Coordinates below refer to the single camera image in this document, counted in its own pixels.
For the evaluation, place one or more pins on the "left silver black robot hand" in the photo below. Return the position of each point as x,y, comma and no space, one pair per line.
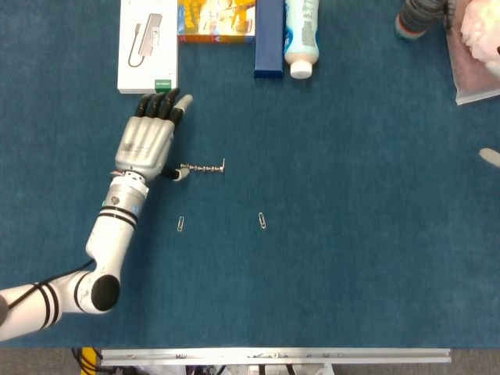
144,144

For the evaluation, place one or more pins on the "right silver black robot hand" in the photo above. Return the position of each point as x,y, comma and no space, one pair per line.
491,156

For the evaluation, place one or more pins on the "silver magnetic ball chain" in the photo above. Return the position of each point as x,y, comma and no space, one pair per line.
203,168

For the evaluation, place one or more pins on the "translucent pink zip bag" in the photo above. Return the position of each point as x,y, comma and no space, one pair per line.
474,82

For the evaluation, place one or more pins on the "white USB hub box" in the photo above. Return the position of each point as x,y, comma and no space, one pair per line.
148,58

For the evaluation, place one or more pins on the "yellow orange printed carton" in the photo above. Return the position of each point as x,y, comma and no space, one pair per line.
215,19

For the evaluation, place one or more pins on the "bottle in grey knit sleeve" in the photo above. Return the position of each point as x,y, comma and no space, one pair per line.
418,17

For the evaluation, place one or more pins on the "dark blue long box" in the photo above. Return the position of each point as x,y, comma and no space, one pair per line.
268,39

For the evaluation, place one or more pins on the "white bottle blue label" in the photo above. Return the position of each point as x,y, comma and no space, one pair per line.
301,39

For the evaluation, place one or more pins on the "teal felt table cover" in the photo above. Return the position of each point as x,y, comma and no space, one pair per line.
312,254

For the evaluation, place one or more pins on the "aluminium profile rail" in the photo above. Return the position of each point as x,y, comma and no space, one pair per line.
273,356

